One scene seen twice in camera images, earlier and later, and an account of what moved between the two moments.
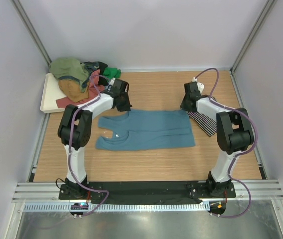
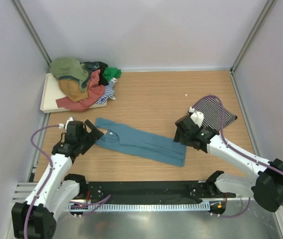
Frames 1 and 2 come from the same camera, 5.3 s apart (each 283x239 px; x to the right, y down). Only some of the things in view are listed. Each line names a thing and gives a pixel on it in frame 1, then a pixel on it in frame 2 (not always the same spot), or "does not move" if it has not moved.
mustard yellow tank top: (71, 89) does not move
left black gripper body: (124, 95) -> (83, 140)
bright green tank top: (111, 72) does not move
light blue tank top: (147, 129) -> (139, 143)
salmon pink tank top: (95, 90) does not move
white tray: (51, 91) does not move
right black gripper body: (184, 104) -> (189, 138)
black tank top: (102, 80) does not move
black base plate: (148, 192) does not move
